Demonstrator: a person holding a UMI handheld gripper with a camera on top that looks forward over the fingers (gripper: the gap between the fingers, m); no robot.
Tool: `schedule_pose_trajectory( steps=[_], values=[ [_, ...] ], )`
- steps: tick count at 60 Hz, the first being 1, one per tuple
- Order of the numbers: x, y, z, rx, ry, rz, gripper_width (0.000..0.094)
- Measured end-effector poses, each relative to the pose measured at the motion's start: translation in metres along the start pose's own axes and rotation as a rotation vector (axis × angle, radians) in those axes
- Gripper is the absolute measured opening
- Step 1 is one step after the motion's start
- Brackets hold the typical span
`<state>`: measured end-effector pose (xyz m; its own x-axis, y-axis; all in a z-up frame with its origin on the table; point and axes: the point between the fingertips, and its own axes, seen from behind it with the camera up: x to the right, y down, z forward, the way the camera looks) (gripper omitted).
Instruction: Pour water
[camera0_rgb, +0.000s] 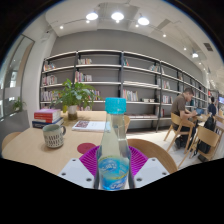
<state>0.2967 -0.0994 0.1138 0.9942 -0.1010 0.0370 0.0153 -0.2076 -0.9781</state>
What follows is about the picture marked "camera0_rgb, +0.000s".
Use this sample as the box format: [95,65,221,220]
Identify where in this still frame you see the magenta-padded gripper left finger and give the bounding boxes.
[57,145,101,190]

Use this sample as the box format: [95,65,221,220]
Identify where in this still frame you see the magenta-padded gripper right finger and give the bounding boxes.
[127,145,170,190]

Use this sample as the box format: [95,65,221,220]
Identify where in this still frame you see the clear bottle with blue cap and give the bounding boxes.
[96,97,132,192]

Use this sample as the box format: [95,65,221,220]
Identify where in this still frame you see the round-backed wooden chair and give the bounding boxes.
[1,131,23,153]
[127,138,179,174]
[124,114,132,133]

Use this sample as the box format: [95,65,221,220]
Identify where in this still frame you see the grey-green patterned ceramic mug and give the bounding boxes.
[42,123,67,149]

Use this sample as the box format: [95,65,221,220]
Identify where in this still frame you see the white magazine with patterned cover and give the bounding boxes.
[71,120,111,133]

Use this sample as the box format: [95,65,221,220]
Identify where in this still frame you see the navy blue book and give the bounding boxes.
[31,118,64,130]

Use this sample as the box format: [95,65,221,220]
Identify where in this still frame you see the purple book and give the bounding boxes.
[33,108,62,117]

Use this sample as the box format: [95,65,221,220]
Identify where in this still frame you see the person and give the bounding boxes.
[171,87,199,149]
[207,95,218,117]

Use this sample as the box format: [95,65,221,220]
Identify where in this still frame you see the green potted plant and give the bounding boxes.
[51,78,101,121]

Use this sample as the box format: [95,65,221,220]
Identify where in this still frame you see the black backpack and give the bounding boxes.
[196,114,218,163]

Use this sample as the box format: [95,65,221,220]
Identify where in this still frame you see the small green plant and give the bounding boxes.
[12,96,27,113]

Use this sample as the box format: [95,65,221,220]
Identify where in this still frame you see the grey shelf unit with books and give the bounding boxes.
[39,49,209,133]

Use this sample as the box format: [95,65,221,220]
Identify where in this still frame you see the round ceiling lights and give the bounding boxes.
[58,11,201,59]

